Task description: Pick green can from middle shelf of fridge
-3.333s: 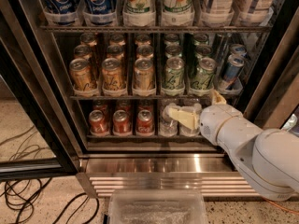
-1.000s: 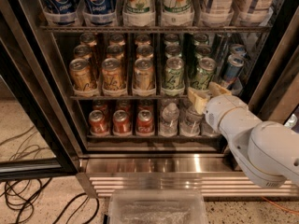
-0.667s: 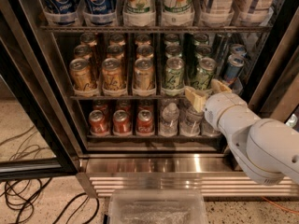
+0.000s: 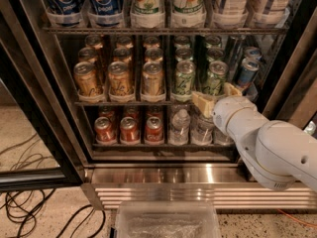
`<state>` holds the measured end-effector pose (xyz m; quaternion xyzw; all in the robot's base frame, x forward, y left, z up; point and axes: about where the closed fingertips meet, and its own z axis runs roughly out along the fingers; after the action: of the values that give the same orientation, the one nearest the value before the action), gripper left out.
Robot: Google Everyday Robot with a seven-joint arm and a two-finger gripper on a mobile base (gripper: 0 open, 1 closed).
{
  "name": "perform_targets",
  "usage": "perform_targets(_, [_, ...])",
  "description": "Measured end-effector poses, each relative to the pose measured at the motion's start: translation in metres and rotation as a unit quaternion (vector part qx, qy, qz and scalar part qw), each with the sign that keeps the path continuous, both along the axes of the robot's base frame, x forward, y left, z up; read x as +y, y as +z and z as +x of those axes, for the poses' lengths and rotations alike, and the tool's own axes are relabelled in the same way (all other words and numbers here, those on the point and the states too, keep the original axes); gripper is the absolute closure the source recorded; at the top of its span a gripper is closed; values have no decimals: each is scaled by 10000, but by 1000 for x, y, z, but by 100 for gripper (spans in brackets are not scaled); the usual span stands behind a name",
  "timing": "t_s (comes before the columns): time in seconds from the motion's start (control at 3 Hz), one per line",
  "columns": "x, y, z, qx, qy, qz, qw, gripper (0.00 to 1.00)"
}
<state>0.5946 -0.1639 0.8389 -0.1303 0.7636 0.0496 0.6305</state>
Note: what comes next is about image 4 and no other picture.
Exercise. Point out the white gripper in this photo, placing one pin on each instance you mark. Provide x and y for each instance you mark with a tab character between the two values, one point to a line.
225	112

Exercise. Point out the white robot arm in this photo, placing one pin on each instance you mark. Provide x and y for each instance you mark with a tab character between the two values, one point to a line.
276	153

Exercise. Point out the blue front can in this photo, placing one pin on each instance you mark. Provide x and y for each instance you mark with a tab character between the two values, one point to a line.
247	72

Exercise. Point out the green second row left can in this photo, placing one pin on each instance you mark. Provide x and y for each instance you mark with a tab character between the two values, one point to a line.
184	54

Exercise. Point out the blue second row can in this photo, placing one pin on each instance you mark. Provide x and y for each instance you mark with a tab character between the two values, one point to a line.
252	53

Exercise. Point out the orange front right can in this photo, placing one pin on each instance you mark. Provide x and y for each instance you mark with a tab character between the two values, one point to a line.
152	78

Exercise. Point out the red front right can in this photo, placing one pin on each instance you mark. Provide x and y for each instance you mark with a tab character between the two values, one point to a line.
154	131

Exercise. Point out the red can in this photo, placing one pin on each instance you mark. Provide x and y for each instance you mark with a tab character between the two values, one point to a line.
104	130
154	131
129	129

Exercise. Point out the orange second row right can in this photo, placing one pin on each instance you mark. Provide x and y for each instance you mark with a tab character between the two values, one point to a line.
154	54

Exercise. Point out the orange second row can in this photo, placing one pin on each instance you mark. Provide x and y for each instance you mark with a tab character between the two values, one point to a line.
154	54
88	54
122	54

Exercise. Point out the red front middle can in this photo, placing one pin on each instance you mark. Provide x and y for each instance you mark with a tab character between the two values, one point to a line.
129	129

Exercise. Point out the stainless steel fridge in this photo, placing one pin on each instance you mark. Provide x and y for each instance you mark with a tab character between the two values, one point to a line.
117	172

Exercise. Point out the orange front middle can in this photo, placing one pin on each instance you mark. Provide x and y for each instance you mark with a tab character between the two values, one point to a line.
119	77

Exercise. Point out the orange second row middle can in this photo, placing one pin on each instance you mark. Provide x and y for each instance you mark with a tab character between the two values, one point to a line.
122	54

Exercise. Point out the red front left can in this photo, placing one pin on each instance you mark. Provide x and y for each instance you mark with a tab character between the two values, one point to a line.
104	130

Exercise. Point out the orange front left can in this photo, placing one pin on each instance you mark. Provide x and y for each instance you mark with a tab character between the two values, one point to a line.
85	76

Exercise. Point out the orange second row left can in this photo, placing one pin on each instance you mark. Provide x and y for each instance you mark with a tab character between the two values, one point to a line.
88	54

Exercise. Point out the open fridge door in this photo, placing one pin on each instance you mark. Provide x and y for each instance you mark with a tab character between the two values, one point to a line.
34	119

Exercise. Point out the middle water bottle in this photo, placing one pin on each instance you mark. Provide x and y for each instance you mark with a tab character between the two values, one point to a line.
201	130

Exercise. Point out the water bottle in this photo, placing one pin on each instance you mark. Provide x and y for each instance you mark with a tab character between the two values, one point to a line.
179	128
201	130
221	139

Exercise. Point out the right water bottle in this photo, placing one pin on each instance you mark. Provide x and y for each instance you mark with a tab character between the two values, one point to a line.
221	139

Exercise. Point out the left water bottle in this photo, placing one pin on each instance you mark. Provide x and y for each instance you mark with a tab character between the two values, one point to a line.
179	128

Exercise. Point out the left white labelled bottle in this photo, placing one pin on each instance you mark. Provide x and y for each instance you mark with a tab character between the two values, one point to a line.
229	14

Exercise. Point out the white labelled bottle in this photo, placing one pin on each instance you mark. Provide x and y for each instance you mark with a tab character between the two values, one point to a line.
268	13
229	14

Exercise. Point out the right white labelled bottle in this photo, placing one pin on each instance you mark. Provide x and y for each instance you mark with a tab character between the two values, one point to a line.
268	13

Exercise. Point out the left 7up bottle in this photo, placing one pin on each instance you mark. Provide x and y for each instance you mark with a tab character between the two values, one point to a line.
147	12

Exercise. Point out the clear plastic bin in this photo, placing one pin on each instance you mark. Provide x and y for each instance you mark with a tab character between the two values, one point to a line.
167	219

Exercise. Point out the right pepsi bottle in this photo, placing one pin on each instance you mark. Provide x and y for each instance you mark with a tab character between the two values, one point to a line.
106	13

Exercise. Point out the pepsi bottle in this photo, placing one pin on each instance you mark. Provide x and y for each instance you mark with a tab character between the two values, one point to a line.
106	13
66	9

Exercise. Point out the left pepsi bottle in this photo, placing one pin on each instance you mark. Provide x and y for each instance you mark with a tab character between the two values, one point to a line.
66	9

